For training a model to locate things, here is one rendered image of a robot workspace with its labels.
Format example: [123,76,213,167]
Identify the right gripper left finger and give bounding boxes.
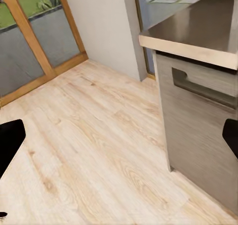
[0,119,26,178]

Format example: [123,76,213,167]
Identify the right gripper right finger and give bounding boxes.
[222,119,238,159]

